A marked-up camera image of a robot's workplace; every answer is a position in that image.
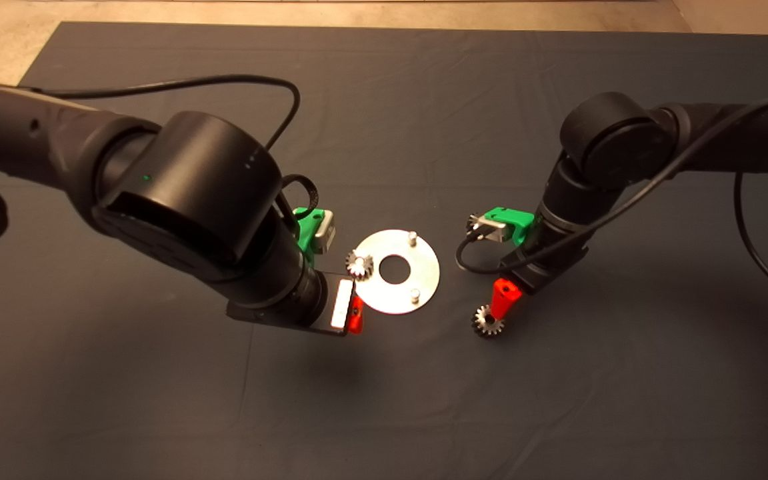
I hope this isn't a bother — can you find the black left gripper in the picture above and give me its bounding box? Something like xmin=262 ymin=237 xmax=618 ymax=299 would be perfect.
xmin=226 ymin=270 xmax=363 ymax=337

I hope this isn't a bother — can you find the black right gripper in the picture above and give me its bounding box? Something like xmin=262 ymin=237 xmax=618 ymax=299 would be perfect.
xmin=491 ymin=223 xmax=590 ymax=322

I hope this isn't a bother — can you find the round metal carrier plate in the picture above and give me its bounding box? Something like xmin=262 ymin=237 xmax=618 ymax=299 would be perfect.
xmin=351 ymin=229 xmax=440 ymax=314

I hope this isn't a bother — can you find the dark grey table cloth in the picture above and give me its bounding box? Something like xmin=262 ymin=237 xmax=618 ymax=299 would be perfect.
xmin=0 ymin=22 xmax=768 ymax=480

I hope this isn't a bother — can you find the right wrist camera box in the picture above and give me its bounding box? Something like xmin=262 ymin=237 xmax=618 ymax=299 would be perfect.
xmin=474 ymin=217 xmax=508 ymax=242

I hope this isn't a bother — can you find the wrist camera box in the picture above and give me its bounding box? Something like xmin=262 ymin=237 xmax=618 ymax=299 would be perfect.
xmin=474 ymin=217 xmax=508 ymax=242
xmin=314 ymin=212 xmax=337 ymax=254

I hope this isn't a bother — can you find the right green camera mount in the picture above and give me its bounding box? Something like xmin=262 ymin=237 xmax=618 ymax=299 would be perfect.
xmin=481 ymin=207 xmax=537 ymax=246

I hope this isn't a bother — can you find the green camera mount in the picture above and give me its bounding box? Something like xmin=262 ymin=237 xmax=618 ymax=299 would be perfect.
xmin=293 ymin=207 xmax=326 ymax=262
xmin=481 ymin=207 xmax=537 ymax=246

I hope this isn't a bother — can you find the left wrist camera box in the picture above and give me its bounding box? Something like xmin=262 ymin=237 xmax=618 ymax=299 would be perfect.
xmin=314 ymin=212 xmax=337 ymax=254

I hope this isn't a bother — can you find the left green camera mount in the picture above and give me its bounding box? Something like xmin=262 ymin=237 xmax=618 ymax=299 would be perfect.
xmin=293 ymin=207 xmax=326 ymax=262

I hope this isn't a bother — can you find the left camera black cable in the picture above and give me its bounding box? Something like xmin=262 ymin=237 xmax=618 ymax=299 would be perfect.
xmin=37 ymin=75 xmax=321 ymax=221

